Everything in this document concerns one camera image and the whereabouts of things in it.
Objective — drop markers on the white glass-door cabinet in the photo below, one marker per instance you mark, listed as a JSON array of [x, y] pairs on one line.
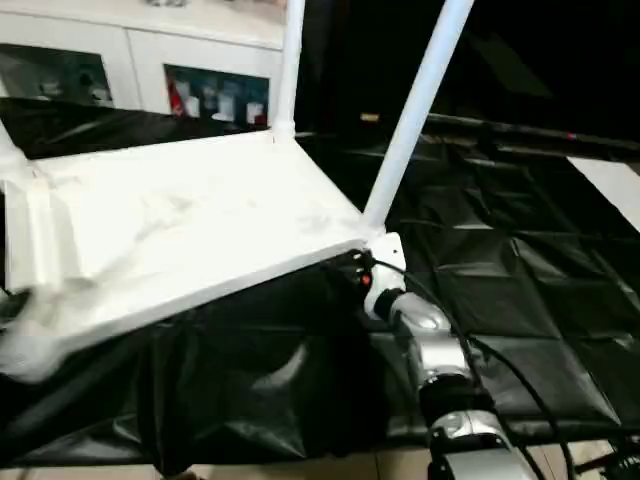
[[130, 40]]

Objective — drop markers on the long black bar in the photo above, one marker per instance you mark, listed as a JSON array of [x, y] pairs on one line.
[[540, 130]]

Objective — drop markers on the black table mat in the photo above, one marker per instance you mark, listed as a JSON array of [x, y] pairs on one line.
[[520, 290]]

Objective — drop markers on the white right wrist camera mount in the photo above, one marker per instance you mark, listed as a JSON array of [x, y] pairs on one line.
[[388, 265]]

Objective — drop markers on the small orange label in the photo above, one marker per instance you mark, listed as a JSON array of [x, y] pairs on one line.
[[370, 117]]

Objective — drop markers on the white plastic table top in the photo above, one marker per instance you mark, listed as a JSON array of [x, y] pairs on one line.
[[180, 230]]

